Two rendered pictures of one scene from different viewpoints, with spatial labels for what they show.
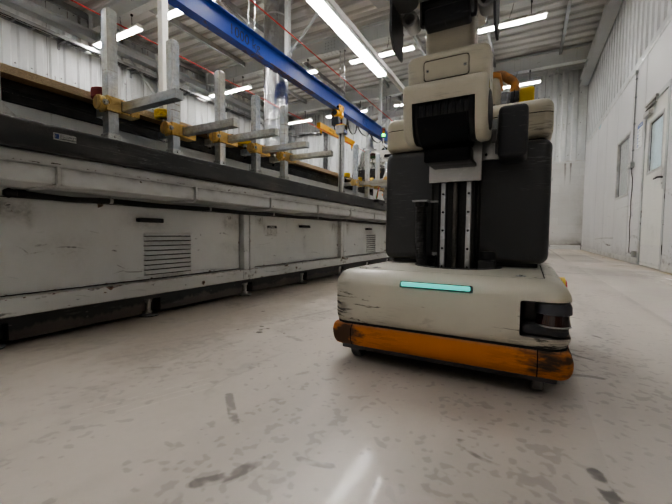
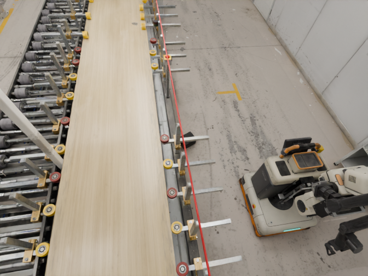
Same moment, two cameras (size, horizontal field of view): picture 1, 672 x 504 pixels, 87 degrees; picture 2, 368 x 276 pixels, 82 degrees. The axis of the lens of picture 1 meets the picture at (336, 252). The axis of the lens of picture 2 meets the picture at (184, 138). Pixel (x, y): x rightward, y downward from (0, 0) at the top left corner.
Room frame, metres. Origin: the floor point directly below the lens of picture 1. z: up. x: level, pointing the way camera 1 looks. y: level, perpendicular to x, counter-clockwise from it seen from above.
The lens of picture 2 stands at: (1.36, 0.96, 2.47)
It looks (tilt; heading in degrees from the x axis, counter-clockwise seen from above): 56 degrees down; 317
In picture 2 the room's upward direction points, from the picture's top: 6 degrees clockwise
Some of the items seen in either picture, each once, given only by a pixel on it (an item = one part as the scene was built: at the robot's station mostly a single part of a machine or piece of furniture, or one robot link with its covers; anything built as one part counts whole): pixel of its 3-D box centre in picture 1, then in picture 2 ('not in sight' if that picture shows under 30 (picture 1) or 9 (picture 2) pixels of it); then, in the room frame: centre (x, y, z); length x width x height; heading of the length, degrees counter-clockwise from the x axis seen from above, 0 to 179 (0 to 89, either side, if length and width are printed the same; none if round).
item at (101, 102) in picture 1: (117, 107); (198, 269); (1.27, 0.78, 0.82); 0.14 x 0.06 x 0.05; 152
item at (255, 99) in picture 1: (255, 141); (182, 167); (1.92, 0.43, 0.87); 0.04 x 0.04 x 0.48; 62
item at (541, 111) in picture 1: (463, 179); (289, 177); (1.30, -0.46, 0.59); 0.55 x 0.34 x 0.83; 61
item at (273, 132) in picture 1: (239, 138); (196, 192); (1.69, 0.46, 0.83); 0.43 x 0.03 x 0.04; 62
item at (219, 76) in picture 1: (220, 123); (187, 195); (1.69, 0.55, 0.90); 0.04 x 0.04 x 0.48; 62
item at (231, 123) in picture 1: (196, 130); (202, 225); (1.47, 0.57, 0.80); 0.43 x 0.03 x 0.04; 62
